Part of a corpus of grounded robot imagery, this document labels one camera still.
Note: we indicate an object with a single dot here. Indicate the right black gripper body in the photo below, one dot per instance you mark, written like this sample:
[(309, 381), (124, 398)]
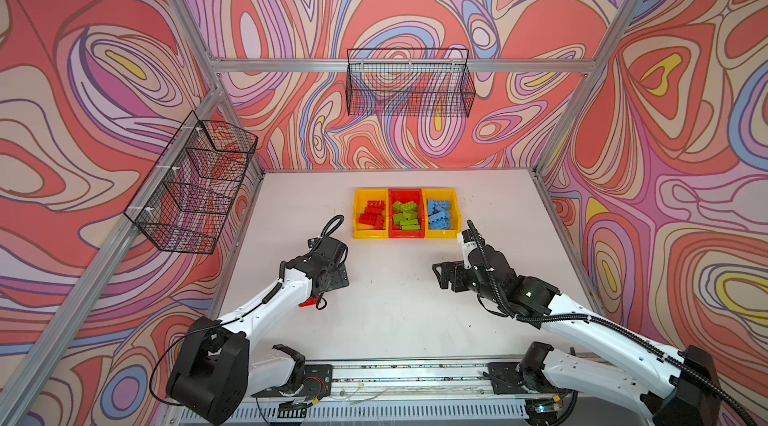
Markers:
[(464, 280)]

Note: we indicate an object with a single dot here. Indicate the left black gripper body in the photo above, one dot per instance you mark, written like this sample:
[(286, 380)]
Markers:
[(338, 277)]

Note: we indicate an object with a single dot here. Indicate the red lego brick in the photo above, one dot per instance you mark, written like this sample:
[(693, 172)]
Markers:
[(380, 222), (374, 211), (369, 219), (376, 205), (310, 302)]

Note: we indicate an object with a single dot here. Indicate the blue lego brick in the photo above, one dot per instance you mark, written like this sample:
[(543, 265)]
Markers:
[(440, 216), (440, 225), (437, 206)]

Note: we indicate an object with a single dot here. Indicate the small green lego front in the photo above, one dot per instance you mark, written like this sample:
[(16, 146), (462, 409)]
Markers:
[(411, 226)]

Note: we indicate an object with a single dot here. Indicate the green lego brick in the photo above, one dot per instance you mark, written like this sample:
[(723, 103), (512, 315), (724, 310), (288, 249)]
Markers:
[(405, 216), (407, 207)]

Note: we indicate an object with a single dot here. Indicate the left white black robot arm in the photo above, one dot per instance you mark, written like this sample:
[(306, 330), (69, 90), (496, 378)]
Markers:
[(217, 367)]

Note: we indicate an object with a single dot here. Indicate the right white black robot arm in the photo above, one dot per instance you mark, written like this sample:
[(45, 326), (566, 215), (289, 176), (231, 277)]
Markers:
[(662, 384)]

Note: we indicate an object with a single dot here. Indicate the left yellow plastic bin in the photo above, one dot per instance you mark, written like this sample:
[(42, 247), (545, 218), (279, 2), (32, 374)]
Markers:
[(362, 196)]

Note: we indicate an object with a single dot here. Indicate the yellow plastic bin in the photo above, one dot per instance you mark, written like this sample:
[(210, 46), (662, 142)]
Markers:
[(362, 196), (456, 221)]

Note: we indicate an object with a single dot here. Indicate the right yellow plastic bin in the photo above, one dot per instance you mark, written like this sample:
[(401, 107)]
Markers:
[(456, 221)]

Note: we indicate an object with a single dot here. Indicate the red plastic bin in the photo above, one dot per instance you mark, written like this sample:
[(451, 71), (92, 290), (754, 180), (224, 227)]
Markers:
[(406, 195)]

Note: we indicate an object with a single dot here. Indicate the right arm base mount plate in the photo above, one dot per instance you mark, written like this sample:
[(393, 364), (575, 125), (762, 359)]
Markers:
[(506, 379)]

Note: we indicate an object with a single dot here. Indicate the aluminium front rail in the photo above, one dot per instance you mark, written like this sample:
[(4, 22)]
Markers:
[(365, 381)]

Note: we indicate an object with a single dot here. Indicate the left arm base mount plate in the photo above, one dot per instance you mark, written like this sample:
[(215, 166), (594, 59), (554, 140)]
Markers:
[(314, 382)]

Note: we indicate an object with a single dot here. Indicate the black wire basket left wall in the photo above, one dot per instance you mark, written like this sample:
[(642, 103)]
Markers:
[(183, 205)]

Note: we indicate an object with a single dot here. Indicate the black wire basket wall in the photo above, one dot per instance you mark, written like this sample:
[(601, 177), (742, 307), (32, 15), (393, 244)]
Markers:
[(409, 82), (183, 205)]

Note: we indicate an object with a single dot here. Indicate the black wire basket back wall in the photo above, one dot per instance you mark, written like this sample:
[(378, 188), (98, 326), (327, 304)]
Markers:
[(409, 82)]

